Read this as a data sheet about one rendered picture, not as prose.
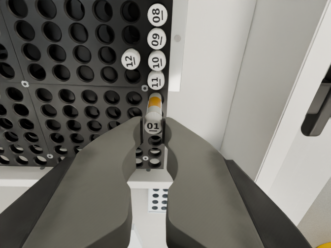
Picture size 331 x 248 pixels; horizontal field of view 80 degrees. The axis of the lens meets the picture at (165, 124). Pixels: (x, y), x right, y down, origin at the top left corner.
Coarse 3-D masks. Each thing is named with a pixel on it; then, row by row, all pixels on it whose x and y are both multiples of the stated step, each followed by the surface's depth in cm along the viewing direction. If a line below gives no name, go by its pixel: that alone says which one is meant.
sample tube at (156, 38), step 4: (156, 28) 13; (152, 32) 13; (156, 32) 13; (160, 32) 13; (164, 32) 13; (148, 36) 13; (152, 36) 13; (156, 36) 13; (160, 36) 13; (164, 36) 13; (148, 40) 13; (152, 40) 13; (156, 40) 13; (160, 40) 13; (164, 40) 13; (152, 44) 13; (156, 44) 13; (160, 44) 13; (164, 44) 13; (156, 48) 13; (160, 48) 13
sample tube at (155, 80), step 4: (152, 72) 15; (156, 72) 14; (160, 72) 15; (148, 76) 15; (152, 76) 14; (156, 76) 14; (160, 76) 14; (148, 80) 14; (152, 80) 14; (156, 80) 14; (160, 80) 14; (164, 80) 14; (148, 84) 14; (152, 84) 14; (156, 84) 14; (160, 84) 14; (152, 88) 15; (156, 88) 15; (160, 88) 15
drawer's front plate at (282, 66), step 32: (288, 0) 14; (320, 0) 11; (256, 32) 18; (288, 32) 14; (320, 32) 11; (256, 64) 18; (288, 64) 14; (320, 64) 12; (256, 96) 18; (288, 96) 14; (256, 128) 18; (288, 128) 15; (256, 160) 18
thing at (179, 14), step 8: (176, 0) 17; (184, 0) 17; (176, 8) 17; (184, 8) 17; (176, 16) 18; (184, 16) 18; (176, 24) 18; (184, 24) 18; (176, 32) 18; (184, 32) 18; (176, 40) 19; (184, 40) 19; (176, 48) 19; (176, 56) 20; (176, 64) 20; (176, 72) 20; (168, 80) 21; (176, 80) 21; (168, 88) 21; (176, 88) 21
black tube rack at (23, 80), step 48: (0, 0) 13; (48, 0) 15; (96, 0) 13; (0, 48) 17; (48, 48) 14; (96, 48) 14; (0, 96) 16; (48, 96) 19; (96, 96) 20; (144, 96) 16; (0, 144) 18; (48, 144) 19; (144, 144) 19
